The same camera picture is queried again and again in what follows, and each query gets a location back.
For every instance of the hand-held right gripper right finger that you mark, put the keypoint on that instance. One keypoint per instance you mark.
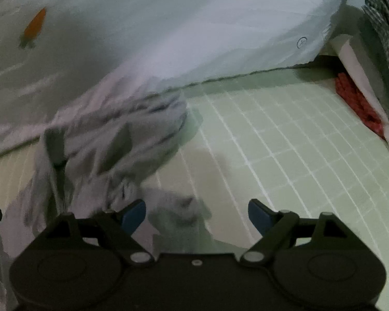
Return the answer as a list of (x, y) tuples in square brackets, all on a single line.
[(261, 217)]

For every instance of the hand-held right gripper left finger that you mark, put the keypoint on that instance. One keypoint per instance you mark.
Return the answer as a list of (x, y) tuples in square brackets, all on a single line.
[(134, 217)]

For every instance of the grey zip hoodie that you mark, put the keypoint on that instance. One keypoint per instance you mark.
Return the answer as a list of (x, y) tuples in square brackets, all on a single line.
[(116, 129)]

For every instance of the red cloth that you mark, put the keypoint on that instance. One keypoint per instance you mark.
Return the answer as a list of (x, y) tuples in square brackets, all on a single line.
[(356, 103)]

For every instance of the carrot print bed sheet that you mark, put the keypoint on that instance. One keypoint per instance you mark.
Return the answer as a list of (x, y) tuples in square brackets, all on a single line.
[(181, 22)]

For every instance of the checked folded shirt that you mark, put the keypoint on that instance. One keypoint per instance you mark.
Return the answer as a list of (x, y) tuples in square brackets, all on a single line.
[(385, 39)]

